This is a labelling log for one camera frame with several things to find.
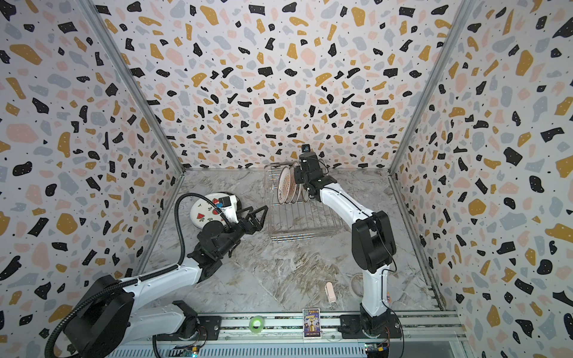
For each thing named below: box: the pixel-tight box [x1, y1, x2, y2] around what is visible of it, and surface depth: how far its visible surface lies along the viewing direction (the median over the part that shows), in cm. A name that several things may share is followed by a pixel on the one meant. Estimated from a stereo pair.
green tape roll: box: [248, 315, 265, 335], surface depth 77 cm
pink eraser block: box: [324, 281, 337, 304], surface depth 81 cm
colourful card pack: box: [302, 308, 322, 339], surface depth 75 cm
